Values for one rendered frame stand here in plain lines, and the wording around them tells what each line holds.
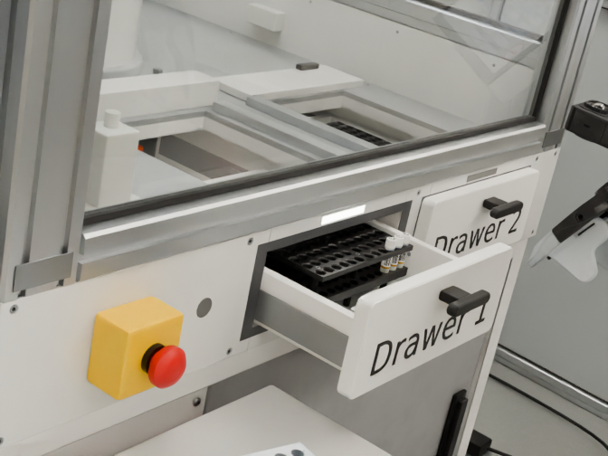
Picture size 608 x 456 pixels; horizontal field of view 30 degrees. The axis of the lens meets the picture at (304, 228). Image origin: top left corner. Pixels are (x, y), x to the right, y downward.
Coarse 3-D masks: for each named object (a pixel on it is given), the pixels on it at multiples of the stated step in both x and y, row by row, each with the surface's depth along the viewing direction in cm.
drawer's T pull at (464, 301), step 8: (448, 288) 120; (456, 288) 121; (440, 296) 120; (448, 296) 119; (456, 296) 119; (464, 296) 119; (472, 296) 119; (480, 296) 120; (488, 296) 121; (456, 304) 117; (464, 304) 117; (472, 304) 119; (480, 304) 120; (448, 312) 117; (456, 312) 116; (464, 312) 118
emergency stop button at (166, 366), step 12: (168, 348) 100; (180, 348) 101; (156, 360) 99; (168, 360) 99; (180, 360) 100; (156, 372) 99; (168, 372) 100; (180, 372) 101; (156, 384) 100; (168, 384) 101
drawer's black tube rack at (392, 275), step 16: (368, 224) 136; (320, 240) 129; (336, 240) 130; (352, 240) 131; (368, 240) 132; (384, 240) 133; (272, 256) 123; (288, 256) 123; (304, 256) 124; (320, 256) 124; (336, 256) 126; (288, 272) 126; (304, 272) 121; (352, 272) 128; (368, 272) 130; (384, 272) 131; (400, 272) 133; (320, 288) 124; (336, 288) 125; (352, 288) 125; (368, 288) 128
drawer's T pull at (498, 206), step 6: (492, 198) 151; (498, 198) 152; (486, 204) 150; (492, 204) 150; (498, 204) 149; (504, 204) 150; (510, 204) 150; (516, 204) 151; (522, 204) 152; (492, 210) 147; (498, 210) 147; (504, 210) 148; (510, 210) 150; (516, 210) 151; (492, 216) 148; (498, 216) 147
